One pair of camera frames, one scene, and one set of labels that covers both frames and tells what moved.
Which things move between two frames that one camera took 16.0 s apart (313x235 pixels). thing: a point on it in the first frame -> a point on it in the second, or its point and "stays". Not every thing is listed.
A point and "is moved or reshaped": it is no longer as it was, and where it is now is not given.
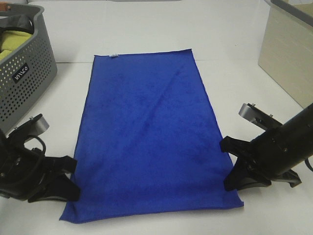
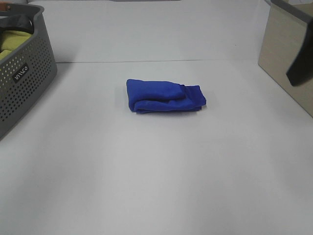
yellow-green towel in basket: x=11 y=40 stays
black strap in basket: x=17 y=23 stays
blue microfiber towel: x=147 y=142 is moved or reshaped
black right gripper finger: x=241 y=176 -> x=301 y=70
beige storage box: x=286 y=52 stays
